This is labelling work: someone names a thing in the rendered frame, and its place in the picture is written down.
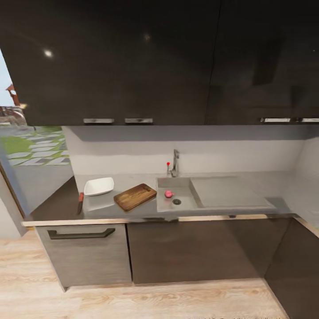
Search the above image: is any vidalia onion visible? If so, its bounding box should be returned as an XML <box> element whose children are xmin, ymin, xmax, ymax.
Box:
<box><xmin>164</xmin><ymin>190</ymin><xmax>174</xmax><ymax>198</ymax></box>

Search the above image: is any cutting board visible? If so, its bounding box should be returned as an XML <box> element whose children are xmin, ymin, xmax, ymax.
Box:
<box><xmin>113</xmin><ymin>183</ymin><xmax>157</xmax><ymax>212</ymax></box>

